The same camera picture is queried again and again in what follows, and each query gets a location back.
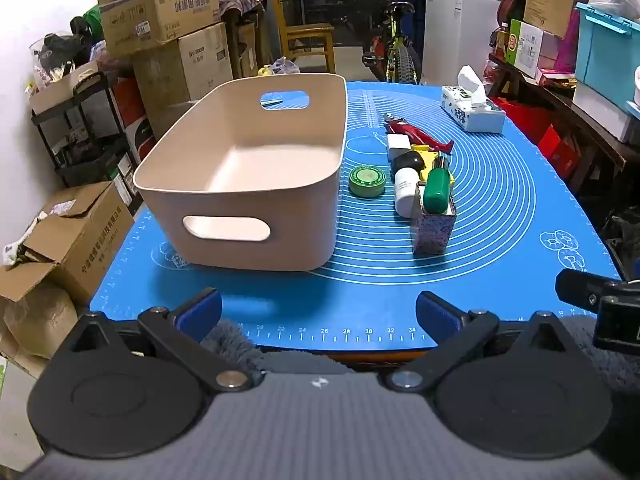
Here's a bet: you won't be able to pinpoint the green and white box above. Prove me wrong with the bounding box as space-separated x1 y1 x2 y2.
505 19 545 78

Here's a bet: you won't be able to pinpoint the green bottle with silver cap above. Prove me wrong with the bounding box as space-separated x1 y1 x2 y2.
422 156 454 214

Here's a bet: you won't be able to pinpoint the beige woven sack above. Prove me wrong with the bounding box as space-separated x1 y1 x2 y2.
2 280 79 361

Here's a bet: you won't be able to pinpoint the black shelf cart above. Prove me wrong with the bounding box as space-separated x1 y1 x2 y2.
31 71 146 188

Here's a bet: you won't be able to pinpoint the white sock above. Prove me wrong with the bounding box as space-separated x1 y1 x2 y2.
2 212 48 266

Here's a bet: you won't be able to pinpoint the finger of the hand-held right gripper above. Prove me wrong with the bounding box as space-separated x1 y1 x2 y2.
555 268 640 306

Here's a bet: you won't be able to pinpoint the yellow and black bicycle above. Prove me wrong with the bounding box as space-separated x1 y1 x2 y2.
332 0 423 86

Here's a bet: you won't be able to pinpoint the yellow toy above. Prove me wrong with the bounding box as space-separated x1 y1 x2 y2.
411 143 456 187

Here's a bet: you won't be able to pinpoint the white chest freezer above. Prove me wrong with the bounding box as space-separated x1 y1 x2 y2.
422 0 506 86

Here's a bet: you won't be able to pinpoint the red bags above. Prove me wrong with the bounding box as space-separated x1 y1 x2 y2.
492 97 583 181

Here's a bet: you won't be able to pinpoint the green round tin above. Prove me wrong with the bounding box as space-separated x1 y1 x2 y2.
348 165 386 198

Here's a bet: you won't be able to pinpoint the black and white bottle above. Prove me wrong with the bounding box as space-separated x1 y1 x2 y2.
386 133 426 174

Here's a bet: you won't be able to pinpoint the red toy figure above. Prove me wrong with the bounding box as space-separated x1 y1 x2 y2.
382 114 455 155

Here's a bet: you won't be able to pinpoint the dark wooden side table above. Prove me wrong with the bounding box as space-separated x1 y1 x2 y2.
487 55 628 196

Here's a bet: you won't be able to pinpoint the tan box with handle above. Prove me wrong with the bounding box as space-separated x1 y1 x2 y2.
29 60 101 116

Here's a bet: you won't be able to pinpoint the blue silicone baking mat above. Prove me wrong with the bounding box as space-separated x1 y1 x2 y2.
89 80 623 353

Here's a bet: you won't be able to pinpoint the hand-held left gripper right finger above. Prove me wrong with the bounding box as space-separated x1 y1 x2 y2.
384 290 590 393

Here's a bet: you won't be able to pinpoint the wooden chair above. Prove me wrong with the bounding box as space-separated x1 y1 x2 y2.
267 0 337 73

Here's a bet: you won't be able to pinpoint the small patterned paper box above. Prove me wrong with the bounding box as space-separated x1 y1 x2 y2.
410 195 458 256

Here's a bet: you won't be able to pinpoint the person's grey fleece clothing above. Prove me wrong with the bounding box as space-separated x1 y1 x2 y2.
199 310 640 411

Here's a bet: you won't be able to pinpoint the clear plastic bag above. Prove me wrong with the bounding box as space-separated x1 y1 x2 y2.
257 56 301 77

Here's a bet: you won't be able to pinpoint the beige plastic storage bin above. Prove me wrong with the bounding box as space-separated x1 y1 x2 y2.
132 72 348 273

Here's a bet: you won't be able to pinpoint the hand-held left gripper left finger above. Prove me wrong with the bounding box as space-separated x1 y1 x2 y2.
51 286 254 396

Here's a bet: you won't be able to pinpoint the torn open cardboard box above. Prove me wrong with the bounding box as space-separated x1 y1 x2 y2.
0 180 136 311

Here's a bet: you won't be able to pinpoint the open printed cardboard box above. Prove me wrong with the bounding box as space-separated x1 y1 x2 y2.
94 0 221 58

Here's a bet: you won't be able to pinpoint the green bag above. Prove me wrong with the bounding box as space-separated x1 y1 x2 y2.
82 5 106 43

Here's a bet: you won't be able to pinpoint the red and white appliance box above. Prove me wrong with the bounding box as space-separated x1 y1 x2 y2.
112 77 156 166

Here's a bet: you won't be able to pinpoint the teal plastic storage box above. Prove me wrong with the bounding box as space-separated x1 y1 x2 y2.
574 2 640 113

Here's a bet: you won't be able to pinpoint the tissue box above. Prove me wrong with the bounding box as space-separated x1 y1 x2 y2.
441 65 507 134

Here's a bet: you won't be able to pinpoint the white pill bottle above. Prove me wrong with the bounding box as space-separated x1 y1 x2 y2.
393 167 424 219

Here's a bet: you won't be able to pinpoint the black bag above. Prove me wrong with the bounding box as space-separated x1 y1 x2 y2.
39 31 92 69

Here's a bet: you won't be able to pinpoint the white storage box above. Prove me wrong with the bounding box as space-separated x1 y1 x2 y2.
572 80 640 143

